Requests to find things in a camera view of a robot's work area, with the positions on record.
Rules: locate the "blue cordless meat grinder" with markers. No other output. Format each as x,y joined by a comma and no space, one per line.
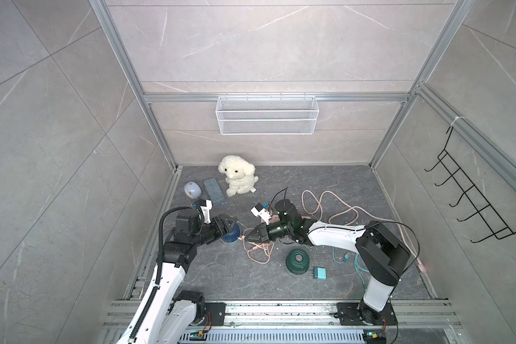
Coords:
233,235

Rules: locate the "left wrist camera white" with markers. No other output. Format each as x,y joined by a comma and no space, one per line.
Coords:
205,206

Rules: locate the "white wire mesh basket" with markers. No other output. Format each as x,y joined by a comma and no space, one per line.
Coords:
266,115

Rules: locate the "light blue round gadget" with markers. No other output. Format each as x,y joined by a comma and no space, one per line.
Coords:
192,190

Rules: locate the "teal usb wall charger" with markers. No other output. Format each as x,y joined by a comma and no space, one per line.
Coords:
319,273

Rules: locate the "green cordless meat grinder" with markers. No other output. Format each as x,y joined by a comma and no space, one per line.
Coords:
297,261

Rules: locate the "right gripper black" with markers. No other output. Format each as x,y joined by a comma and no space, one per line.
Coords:
263,232

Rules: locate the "grey-blue rectangular case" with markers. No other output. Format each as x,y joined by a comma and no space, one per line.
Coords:
214,191

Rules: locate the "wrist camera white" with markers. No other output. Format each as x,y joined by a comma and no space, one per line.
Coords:
261,211
205,206

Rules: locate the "black wire hook rack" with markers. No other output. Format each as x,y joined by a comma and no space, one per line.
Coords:
468,190

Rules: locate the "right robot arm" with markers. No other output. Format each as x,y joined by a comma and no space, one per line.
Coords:
384,255

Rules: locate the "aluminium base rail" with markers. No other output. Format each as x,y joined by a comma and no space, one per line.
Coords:
284,321

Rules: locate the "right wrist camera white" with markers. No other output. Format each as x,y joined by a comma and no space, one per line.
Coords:
261,211

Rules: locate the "white plush dog toy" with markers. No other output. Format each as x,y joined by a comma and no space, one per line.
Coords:
240,175

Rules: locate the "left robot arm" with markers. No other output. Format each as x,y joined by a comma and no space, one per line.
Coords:
163,314

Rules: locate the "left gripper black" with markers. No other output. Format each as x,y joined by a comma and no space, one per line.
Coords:
223,228

